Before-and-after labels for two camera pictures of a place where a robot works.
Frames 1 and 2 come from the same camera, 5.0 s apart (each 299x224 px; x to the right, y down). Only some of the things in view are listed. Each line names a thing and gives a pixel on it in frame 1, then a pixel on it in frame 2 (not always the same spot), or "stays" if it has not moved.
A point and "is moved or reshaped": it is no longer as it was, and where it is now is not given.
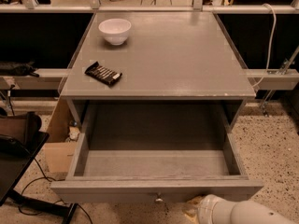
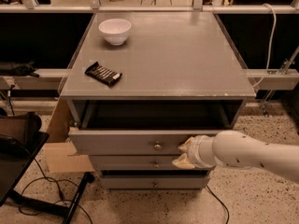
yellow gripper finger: (195, 201) -> (185, 146)
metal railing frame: (264, 79) stays
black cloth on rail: (14, 68) stays
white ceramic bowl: (115, 30) stays
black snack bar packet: (104, 75) stays
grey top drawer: (159, 151) is moved or reshaped
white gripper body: (205, 209) -> (195, 151)
